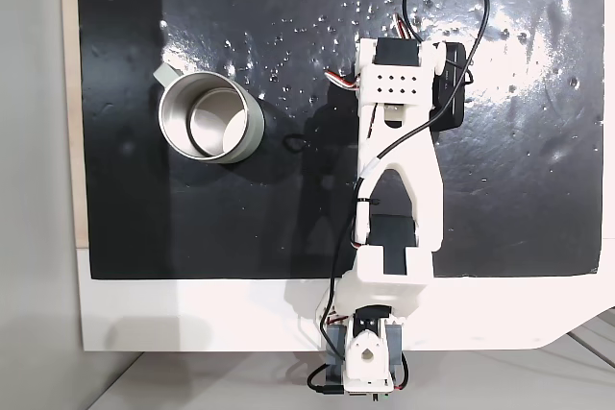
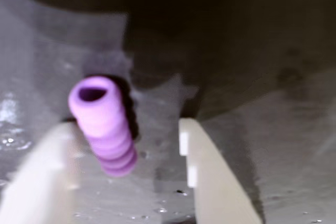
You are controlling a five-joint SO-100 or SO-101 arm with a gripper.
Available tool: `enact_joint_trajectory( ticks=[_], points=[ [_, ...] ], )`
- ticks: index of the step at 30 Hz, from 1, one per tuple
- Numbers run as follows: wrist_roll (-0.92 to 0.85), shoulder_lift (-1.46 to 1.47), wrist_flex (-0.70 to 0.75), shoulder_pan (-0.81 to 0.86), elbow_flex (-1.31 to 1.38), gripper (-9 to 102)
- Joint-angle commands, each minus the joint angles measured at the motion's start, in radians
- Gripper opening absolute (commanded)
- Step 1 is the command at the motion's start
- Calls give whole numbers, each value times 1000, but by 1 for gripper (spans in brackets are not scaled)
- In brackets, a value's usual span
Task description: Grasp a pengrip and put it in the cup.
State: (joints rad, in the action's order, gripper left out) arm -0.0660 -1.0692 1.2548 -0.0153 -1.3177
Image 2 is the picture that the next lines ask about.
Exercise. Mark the black table mat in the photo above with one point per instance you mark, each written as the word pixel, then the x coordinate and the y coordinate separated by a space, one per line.
pixel 236 77

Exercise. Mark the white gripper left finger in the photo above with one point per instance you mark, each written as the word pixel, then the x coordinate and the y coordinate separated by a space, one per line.
pixel 39 182

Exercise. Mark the purple ribbed pen grip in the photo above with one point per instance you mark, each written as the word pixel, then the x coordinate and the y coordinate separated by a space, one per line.
pixel 99 119

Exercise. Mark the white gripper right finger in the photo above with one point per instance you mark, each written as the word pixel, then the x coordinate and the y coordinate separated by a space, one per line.
pixel 218 190

